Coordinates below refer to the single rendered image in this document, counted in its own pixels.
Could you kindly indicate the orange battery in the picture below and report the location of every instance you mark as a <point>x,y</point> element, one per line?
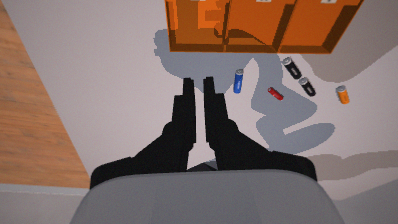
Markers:
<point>343,94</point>

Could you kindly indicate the red battery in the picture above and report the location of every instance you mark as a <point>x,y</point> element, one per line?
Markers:
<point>275,94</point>

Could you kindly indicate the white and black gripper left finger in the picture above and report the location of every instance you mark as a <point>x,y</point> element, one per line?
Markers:
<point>166,154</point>

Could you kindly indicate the blue aa battery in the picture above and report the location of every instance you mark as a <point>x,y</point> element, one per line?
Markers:
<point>238,81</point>

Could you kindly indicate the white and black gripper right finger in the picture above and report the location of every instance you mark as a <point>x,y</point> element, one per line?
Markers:
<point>236,151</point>

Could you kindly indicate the orange rack of three bins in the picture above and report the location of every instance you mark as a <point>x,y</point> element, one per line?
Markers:
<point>276,26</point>

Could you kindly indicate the black aa battery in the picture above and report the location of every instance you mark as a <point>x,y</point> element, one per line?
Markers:
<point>307,87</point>
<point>291,67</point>

